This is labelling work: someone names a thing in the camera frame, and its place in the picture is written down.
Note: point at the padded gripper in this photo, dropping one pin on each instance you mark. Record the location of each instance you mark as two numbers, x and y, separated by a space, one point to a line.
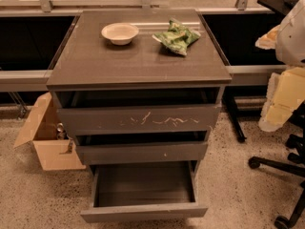
292 38

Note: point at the grey bottom drawer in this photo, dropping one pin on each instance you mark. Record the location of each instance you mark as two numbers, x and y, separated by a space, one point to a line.
143 191

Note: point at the grey drawer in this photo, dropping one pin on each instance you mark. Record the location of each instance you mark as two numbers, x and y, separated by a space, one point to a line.
139 119
143 191
140 148

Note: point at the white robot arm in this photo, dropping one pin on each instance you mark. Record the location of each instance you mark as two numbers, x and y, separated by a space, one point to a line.
288 38

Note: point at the grey drawer cabinet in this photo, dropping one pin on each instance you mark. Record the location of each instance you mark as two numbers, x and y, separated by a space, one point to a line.
92 72

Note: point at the grey middle drawer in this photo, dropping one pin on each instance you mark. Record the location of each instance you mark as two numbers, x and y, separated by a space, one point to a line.
140 148

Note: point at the grey top drawer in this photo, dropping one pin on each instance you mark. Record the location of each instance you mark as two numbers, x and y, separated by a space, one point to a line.
139 119

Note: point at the black office chair base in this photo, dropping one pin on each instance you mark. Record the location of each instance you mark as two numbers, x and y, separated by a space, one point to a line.
293 142

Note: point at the black desk with legs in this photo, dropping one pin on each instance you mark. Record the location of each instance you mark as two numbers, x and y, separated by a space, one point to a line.
251 80

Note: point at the green chip bag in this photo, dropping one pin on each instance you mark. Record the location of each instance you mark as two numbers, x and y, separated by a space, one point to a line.
177 38

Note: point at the white bowl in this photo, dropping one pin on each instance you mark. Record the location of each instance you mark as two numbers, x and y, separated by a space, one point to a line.
120 34

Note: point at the metal can in box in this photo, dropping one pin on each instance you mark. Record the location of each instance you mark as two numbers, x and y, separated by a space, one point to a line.
60 131

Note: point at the cardboard box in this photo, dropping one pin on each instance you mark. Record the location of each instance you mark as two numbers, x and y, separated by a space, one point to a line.
39 129

